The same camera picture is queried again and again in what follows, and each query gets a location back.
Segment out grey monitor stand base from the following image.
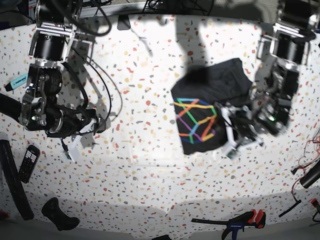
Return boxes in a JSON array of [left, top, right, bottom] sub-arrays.
[[117, 15, 131, 31]]

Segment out small black box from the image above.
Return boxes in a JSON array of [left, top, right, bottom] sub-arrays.
[[152, 234, 171, 240]]

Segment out small black rod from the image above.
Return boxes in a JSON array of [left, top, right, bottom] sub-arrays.
[[278, 200, 302, 218]]

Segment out red and black wires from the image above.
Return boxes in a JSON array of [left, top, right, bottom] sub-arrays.
[[290, 134, 320, 201]]

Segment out blue orange bar clamp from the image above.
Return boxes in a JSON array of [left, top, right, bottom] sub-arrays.
[[191, 209, 266, 240]]

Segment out black remote control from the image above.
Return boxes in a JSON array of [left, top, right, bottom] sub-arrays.
[[18, 145, 41, 184]]

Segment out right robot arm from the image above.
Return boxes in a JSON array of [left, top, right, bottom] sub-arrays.
[[18, 0, 107, 139]]

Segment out dark grey T-shirt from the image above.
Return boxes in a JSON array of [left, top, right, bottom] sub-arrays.
[[171, 58, 253, 155]]

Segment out black flat strap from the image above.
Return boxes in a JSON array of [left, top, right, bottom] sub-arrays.
[[0, 93, 26, 123]]

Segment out long black tube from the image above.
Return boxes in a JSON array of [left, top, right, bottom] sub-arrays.
[[0, 139, 34, 221]]

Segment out blue highlighter marker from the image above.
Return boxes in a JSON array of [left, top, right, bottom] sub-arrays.
[[5, 73, 28, 92]]

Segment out black game controller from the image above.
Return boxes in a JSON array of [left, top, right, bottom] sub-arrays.
[[41, 197, 80, 231]]

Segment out red tool handle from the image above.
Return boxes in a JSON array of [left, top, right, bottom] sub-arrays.
[[0, 211, 9, 221]]

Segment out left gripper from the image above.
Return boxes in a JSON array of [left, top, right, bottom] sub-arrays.
[[234, 62, 299, 140]]

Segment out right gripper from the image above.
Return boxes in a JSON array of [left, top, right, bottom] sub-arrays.
[[19, 62, 107, 138]]

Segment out black cylinder handle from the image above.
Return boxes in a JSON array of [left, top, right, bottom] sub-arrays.
[[300, 167, 320, 189]]

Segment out red connector plug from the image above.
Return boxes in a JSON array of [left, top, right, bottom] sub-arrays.
[[310, 198, 320, 208]]

